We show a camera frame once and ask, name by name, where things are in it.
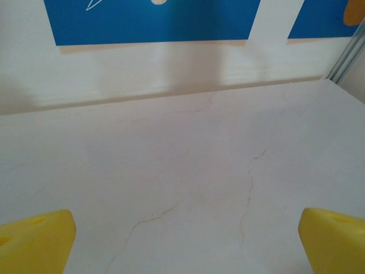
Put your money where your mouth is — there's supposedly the aluminium corner post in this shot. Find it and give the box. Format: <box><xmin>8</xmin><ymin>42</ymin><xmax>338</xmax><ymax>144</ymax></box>
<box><xmin>326</xmin><ymin>24</ymin><xmax>365</xmax><ymax>85</ymax></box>

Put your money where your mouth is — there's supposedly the blue floral wall poster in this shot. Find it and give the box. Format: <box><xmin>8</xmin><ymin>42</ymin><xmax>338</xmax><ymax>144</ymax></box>
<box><xmin>286</xmin><ymin>0</ymin><xmax>365</xmax><ymax>40</ymax></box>
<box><xmin>44</xmin><ymin>0</ymin><xmax>262</xmax><ymax>46</ymax></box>

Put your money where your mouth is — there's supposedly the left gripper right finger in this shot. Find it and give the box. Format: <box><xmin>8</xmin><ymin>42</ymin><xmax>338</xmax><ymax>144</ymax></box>
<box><xmin>298</xmin><ymin>207</ymin><xmax>365</xmax><ymax>274</ymax></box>

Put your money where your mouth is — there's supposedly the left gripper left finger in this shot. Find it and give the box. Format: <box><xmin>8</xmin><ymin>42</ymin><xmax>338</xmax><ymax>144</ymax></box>
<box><xmin>0</xmin><ymin>209</ymin><xmax>77</xmax><ymax>274</ymax></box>

